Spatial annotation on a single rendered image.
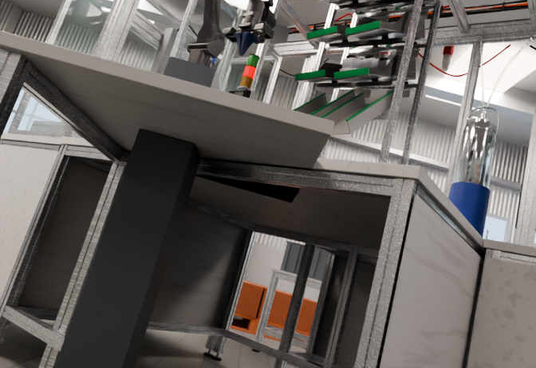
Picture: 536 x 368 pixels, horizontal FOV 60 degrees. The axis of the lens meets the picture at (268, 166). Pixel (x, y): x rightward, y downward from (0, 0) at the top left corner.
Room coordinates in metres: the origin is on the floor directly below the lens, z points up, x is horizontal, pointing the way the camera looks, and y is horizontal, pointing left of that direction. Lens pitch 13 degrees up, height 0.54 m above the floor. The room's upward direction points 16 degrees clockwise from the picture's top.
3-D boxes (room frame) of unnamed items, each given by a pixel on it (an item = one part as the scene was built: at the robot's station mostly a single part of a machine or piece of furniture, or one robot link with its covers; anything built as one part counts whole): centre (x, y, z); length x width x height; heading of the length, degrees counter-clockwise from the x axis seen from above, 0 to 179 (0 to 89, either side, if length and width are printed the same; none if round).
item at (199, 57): (1.31, 0.28, 1.09); 0.07 x 0.07 x 0.06; 88
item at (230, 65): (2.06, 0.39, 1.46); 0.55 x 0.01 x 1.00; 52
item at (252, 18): (1.46, 0.19, 1.33); 0.19 x 0.06 x 0.08; 52
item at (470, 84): (2.23, -0.91, 1.56); 0.04 x 0.04 x 1.39; 52
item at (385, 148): (1.52, -0.26, 1.26); 0.36 x 0.21 x 0.80; 52
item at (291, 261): (3.64, -0.67, 0.73); 0.62 x 0.42 x 0.23; 52
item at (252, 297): (5.00, -0.26, 0.22); 1.26 x 0.91 x 0.44; 88
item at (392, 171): (1.99, -0.17, 0.85); 1.50 x 1.41 x 0.03; 52
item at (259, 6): (1.45, 0.19, 1.41); 0.09 x 0.06 x 0.07; 146
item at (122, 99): (1.31, 0.24, 0.84); 0.90 x 0.70 x 0.03; 178
